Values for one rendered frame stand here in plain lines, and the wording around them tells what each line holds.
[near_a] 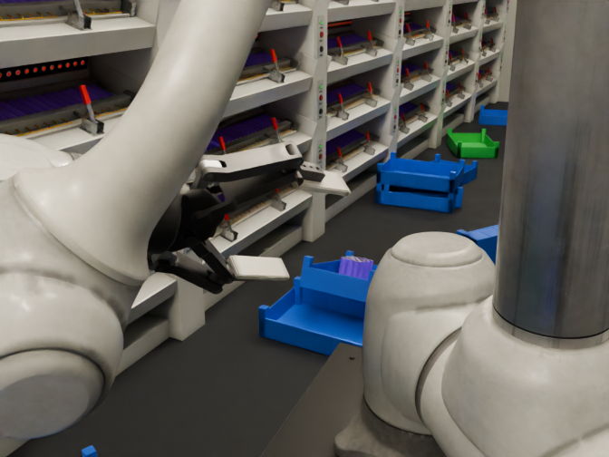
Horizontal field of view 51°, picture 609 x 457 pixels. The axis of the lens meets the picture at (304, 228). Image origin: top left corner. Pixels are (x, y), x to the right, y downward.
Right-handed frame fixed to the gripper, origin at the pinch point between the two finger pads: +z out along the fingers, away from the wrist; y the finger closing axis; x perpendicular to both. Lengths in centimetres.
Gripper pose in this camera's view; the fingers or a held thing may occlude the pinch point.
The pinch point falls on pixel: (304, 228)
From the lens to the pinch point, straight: 69.8
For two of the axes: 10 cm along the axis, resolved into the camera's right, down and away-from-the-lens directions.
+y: -4.8, 6.9, 5.4
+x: 3.7, 7.2, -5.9
